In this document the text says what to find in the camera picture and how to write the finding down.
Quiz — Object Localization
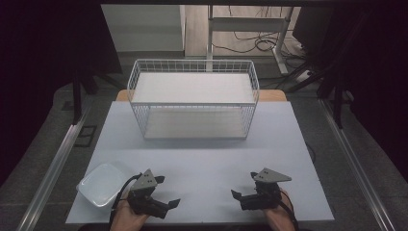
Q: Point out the person's left hand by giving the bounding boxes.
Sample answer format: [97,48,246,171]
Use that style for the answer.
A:
[110,192,150,231]

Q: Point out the black stand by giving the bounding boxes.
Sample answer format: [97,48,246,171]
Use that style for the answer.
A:
[317,71,345,130]
[70,68,127,126]

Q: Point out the white power strip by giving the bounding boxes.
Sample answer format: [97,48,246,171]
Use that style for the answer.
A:
[294,69,313,84]

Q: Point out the person's right hand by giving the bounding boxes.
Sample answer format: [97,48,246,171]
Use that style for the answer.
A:
[263,192,297,231]

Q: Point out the white cabinet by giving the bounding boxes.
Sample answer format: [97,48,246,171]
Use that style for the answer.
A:
[100,4,188,54]

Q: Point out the white desk frame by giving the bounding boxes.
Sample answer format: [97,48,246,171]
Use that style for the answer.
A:
[206,4,294,76]

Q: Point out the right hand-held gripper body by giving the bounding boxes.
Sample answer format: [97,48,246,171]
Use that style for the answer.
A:
[240,167,293,212]

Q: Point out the wooden table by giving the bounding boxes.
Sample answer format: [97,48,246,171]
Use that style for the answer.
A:
[115,89,288,103]

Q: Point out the aluminium rail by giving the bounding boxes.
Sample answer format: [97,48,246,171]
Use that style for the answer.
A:
[318,98,398,231]
[15,104,93,231]

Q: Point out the black curtain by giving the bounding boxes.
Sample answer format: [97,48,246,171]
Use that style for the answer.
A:
[0,0,123,187]
[292,4,408,184]

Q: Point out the white wire shelf rack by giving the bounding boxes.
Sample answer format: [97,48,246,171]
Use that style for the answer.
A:
[126,59,261,141]

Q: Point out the black and red gripper cable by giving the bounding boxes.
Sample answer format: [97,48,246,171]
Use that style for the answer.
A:
[279,188,300,231]

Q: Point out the black floor cables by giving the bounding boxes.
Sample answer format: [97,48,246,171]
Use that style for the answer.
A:
[213,5,310,60]

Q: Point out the white plastic dish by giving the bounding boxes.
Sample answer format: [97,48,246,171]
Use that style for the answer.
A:
[76,163,132,208]

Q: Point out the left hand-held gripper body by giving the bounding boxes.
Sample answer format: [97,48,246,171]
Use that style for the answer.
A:
[126,168,169,220]

